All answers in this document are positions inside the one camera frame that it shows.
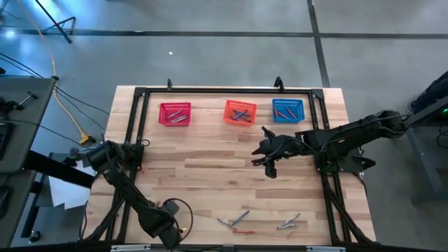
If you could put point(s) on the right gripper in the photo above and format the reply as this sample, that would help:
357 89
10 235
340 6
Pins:
285 147

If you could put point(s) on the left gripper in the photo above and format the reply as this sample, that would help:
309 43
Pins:
159 224

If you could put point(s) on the gray crayon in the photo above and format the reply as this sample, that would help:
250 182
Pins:
182 120
290 218
174 114
227 223
179 118
287 226

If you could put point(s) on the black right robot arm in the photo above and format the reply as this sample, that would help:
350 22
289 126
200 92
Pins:
350 134

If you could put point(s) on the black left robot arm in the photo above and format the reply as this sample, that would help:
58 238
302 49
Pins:
126 189

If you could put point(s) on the blue plastic basket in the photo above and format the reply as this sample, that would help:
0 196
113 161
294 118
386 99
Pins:
299 117

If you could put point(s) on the orange plastic basket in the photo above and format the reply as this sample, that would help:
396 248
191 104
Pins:
229 119

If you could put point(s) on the white paper sheet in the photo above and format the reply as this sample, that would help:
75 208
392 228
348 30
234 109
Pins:
66 196

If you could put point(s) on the red plastic basket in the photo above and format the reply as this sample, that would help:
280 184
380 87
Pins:
164 119

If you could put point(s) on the yellow plug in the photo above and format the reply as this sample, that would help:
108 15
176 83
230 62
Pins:
85 139

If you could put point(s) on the black support beam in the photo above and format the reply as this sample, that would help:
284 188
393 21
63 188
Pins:
59 170

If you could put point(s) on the black caster wheel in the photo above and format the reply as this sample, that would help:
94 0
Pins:
35 236

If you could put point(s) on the gray side table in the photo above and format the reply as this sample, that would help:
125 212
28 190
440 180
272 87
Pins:
14 210
35 140

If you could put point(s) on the gray metal table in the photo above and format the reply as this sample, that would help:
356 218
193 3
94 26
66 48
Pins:
421 161

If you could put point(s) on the person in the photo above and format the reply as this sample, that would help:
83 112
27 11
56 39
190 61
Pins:
430 92

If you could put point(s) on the black clamp tool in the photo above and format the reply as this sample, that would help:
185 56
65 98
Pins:
10 105

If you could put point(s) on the black tripod stand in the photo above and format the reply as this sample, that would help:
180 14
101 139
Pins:
56 24

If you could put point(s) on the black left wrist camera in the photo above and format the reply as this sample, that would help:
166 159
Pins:
171 207

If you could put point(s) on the silver hinge bracket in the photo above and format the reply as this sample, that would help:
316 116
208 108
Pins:
325 249
130 248

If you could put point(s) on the black frame clamp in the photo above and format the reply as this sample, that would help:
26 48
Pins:
169 84
279 83

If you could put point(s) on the black aluminium table frame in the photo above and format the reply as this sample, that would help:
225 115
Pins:
227 90

